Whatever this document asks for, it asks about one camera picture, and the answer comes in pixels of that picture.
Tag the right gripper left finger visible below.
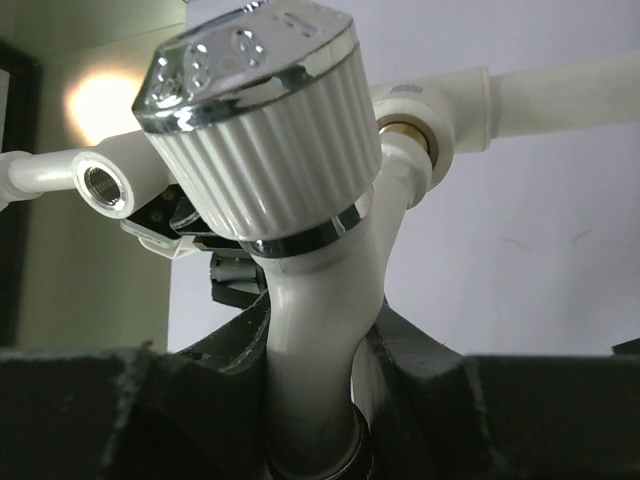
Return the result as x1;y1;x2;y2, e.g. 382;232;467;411
1;296;269;479

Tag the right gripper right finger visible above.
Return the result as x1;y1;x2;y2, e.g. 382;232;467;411
353;306;639;479

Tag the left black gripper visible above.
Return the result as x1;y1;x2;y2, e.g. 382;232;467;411
140;184;266;310

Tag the white PVC pipe frame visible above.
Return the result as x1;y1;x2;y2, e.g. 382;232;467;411
1;52;639;238

